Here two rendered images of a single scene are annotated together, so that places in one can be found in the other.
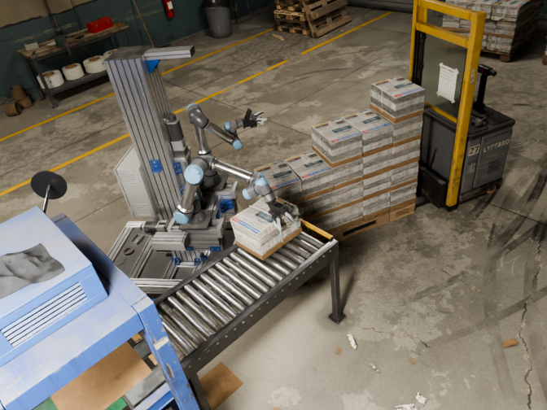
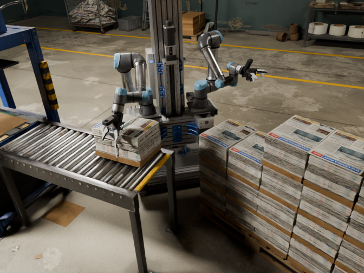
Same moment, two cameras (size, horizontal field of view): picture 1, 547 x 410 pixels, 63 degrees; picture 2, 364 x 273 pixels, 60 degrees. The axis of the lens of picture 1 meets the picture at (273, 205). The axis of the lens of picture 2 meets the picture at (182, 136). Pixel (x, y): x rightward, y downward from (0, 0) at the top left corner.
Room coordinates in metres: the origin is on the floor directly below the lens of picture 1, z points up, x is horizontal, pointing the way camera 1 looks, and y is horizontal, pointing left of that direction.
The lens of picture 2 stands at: (1.93, -1.82, 2.09)
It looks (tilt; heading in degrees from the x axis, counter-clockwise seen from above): 31 degrees down; 65
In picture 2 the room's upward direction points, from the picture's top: 2 degrees counter-clockwise
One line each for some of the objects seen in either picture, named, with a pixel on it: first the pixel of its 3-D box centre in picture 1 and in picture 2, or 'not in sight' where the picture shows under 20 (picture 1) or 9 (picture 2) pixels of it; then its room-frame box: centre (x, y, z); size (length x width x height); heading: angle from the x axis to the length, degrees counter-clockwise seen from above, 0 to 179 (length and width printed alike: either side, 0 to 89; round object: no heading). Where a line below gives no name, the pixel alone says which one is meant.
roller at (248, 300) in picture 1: (230, 286); (72, 150); (2.01, 0.35, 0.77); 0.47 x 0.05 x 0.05; 38
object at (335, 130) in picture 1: (335, 129); (301, 131); (3.32, -0.61, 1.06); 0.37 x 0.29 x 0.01; 17
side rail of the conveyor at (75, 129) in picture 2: (216, 266); (101, 140); (2.25, 0.45, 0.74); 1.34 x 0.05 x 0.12; 128
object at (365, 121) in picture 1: (365, 120); (347, 149); (3.40, -0.89, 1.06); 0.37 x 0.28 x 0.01; 18
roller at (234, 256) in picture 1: (253, 269); (92, 156); (2.13, 0.20, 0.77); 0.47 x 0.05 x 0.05; 38
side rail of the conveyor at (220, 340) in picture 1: (265, 303); (55, 175); (1.85, 0.14, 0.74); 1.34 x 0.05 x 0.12; 128
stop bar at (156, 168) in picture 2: (308, 224); (154, 171); (2.45, -0.23, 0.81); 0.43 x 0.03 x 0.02; 38
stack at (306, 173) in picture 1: (325, 197); (270, 198); (3.28, -0.48, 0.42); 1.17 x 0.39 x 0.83; 107
